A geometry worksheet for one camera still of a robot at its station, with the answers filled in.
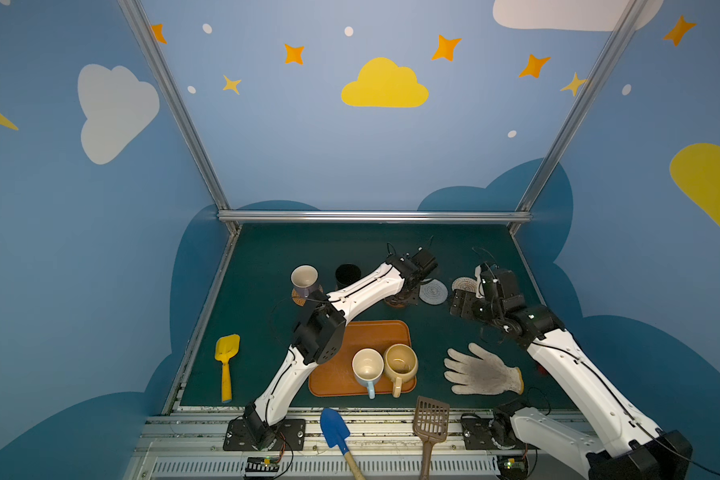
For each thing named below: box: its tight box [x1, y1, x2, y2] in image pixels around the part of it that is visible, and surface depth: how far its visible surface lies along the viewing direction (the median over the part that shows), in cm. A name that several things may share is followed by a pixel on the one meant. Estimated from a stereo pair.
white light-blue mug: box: [352, 348, 385, 400], surface depth 80 cm
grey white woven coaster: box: [419, 279, 448, 305], surface depth 103 cm
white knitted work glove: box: [444, 343, 524, 395], surface depth 86 cm
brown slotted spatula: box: [412, 396, 450, 480], surface depth 76 cm
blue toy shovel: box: [320, 408, 366, 480], surface depth 76 cm
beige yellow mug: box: [384, 343, 418, 398], surface depth 80 cm
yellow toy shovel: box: [214, 333, 241, 403], surface depth 88 cm
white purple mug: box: [290, 264, 319, 298], surface depth 98 cm
